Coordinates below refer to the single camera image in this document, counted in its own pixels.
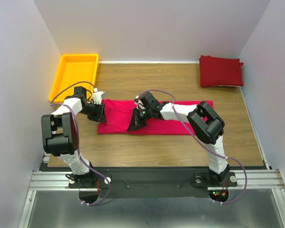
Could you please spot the pink red t shirt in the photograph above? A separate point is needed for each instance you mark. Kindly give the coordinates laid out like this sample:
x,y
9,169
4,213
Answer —
x,y
118,114

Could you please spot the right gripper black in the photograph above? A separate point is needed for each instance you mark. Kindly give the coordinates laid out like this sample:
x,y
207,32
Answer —
x,y
136,123

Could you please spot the folded dark red shirt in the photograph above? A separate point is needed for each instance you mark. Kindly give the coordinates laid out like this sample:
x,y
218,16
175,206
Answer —
x,y
216,71

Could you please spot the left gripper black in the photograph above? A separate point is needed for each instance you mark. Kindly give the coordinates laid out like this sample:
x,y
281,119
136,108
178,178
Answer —
x,y
100,116

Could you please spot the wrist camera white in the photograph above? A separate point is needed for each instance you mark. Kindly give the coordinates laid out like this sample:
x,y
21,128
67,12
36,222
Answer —
x,y
98,96
138,103

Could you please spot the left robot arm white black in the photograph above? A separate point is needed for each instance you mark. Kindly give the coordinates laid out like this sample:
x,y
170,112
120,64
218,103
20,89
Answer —
x,y
60,134

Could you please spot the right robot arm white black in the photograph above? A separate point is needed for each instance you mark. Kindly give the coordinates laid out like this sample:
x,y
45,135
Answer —
x,y
207,126

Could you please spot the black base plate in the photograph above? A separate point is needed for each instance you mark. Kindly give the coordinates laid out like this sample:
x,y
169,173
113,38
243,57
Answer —
x,y
164,182

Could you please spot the aluminium rail frame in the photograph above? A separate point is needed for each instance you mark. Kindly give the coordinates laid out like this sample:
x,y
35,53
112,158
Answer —
x,y
253,203

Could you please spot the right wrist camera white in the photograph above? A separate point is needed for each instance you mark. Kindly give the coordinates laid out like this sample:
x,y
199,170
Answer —
x,y
138,103

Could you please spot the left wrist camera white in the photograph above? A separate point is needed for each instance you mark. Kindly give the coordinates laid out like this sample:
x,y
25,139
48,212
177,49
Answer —
x,y
98,96

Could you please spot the yellow plastic tray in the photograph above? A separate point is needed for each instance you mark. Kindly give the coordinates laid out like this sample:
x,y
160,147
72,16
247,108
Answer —
x,y
73,68

